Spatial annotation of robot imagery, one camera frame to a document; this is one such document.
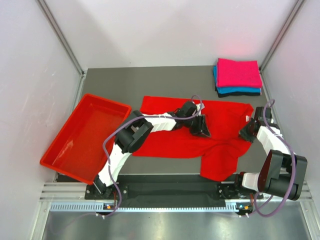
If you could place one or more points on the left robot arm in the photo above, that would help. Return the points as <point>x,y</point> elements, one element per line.
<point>134,131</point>

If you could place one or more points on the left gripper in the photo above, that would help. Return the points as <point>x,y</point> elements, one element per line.
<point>197,130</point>

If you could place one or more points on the black folded t-shirt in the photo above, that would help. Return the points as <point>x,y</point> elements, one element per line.
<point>223,95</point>

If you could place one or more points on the right aluminium frame post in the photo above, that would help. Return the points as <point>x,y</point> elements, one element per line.
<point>298,5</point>

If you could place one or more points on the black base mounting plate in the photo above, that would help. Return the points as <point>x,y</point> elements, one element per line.
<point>133,185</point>

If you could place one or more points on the red plastic bin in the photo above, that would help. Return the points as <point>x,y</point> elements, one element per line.
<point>77,150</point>

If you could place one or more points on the pink folded t-shirt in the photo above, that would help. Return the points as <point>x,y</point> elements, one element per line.
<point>233,73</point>

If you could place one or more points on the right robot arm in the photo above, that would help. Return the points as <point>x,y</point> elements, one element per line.
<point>282,170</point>

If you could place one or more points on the aluminium frame post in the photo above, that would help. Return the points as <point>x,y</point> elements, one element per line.
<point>298,5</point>
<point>44,7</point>

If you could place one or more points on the left aluminium frame post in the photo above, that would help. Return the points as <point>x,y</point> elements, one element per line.
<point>44,7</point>

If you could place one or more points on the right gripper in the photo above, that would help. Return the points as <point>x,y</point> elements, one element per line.
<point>243,131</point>

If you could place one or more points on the blue folded t-shirt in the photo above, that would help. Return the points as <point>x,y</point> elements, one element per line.
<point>242,90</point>

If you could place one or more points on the red t-shirt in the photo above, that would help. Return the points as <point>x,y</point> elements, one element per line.
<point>219,153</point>

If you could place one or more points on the aluminium front rail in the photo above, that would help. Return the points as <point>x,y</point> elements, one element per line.
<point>78,197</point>

